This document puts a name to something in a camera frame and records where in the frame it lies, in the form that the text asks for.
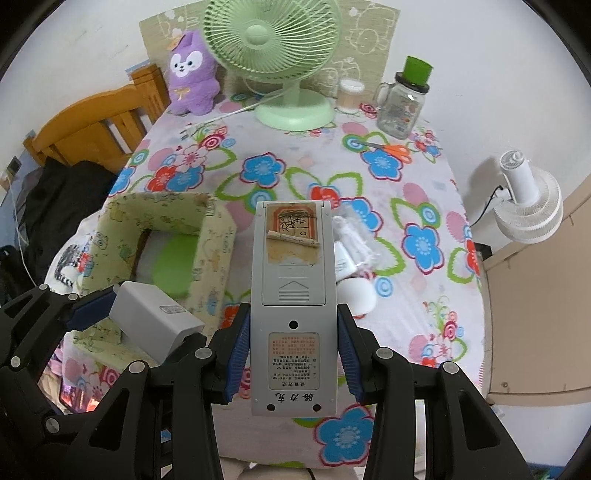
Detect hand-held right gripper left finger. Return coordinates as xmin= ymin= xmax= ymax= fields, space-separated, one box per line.
xmin=69 ymin=302 xmax=252 ymax=480

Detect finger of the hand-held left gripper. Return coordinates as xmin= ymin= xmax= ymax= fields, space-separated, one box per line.
xmin=0 ymin=282 xmax=120 ymax=365
xmin=41 ymin=333 xmax=207 ymax=435

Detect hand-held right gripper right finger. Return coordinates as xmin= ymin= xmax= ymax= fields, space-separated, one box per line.
xmin=338 ymin=302 xmax=532 ymax=480

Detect small white charger block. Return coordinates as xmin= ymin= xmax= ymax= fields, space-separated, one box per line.
xmin=108 ymin=282 xmax=205 ymax=365

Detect white oval earbud case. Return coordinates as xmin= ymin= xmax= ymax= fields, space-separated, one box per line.
xmin=339 ymin=276 xmax=378 ymax=317

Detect grey remote control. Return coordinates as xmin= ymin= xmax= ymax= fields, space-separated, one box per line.
xmin=249 ymin=200 xmax=339 ymax=417

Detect white charger with prongs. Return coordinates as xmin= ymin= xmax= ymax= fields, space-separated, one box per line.
xmin=335 ymin=241 xmax=365 ymax=281

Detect clear bag with white cable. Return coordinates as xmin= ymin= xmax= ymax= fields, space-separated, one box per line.
xmin=332 ymin=215 xmax=384 ymax=278

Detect yellow patterned storage box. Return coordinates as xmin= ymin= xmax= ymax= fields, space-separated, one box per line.
xmin=76 ymin=191 xmax=238 ymax=370

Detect white printed bag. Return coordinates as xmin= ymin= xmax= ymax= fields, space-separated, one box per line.
xmin=44 ymin=222 xmax=100 ymax=296

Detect black clothing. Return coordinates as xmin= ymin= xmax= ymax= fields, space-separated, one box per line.
xmin=21 ymin=159 xmax=118 ymax=278

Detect wooden bed headboard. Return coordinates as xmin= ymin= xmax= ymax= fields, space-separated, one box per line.
xmin=23 ymin=64 xmax=171 ymax=174

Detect floral tablecloth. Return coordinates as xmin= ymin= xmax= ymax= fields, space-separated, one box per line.
xmin=51 ymin=99 xmax=485 ymax=467

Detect white floor fan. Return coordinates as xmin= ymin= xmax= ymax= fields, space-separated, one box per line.
xmin=493 ymin=150 xmax=565 ymax=244

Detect purple plush toy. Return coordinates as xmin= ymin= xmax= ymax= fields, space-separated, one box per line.
xmin=167 ymin=30 xmax=219 ymax=116

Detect glass bottle with green lid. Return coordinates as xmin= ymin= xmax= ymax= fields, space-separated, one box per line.
xmin=373 ymin=56 xmax=435 ymax=138

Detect cotton swab jar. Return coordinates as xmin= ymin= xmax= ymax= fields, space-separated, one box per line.
xmin=336 ymin=78 xmax=365 ymax=114

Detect green desk fan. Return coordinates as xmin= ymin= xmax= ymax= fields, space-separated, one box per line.
xmin=203 ymin=0 xmax=343 ymax=129

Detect thin white cable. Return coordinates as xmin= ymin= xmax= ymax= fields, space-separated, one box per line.
xmin=11 ymin=180 xmax=38 ymax=284

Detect black fan cable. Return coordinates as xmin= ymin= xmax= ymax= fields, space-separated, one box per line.
xmin=468 ymin=185 xmax=506 ymax=227

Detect orange handled scissors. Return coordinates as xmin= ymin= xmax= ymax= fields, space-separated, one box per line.
xmin=365 ymin=141 xmax=413 ymax=163

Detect white fan cable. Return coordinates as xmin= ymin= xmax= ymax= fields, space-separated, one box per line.
xmin=185 ymin=88 xmax=287 ymax=134

